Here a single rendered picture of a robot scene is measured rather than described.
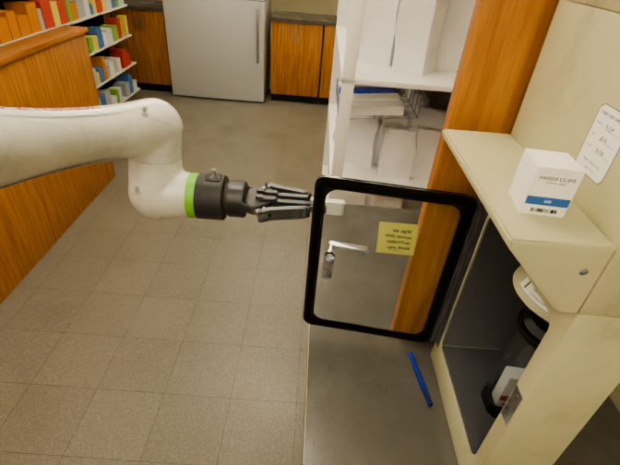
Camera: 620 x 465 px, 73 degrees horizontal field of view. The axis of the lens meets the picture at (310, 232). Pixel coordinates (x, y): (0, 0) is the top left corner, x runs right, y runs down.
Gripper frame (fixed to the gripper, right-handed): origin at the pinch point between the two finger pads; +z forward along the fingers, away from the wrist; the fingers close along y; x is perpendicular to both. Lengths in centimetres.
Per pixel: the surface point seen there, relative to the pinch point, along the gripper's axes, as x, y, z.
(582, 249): -19.6, -37.3, 25.3
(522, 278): -2.6, -21.9, 31.1
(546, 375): 1.3, -37.3, 29.8
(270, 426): 131, 28, -12
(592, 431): 37, -23, 60
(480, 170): -20.1, -20.7, 19.2
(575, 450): 37, -27, 54
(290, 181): 130, 253, -19
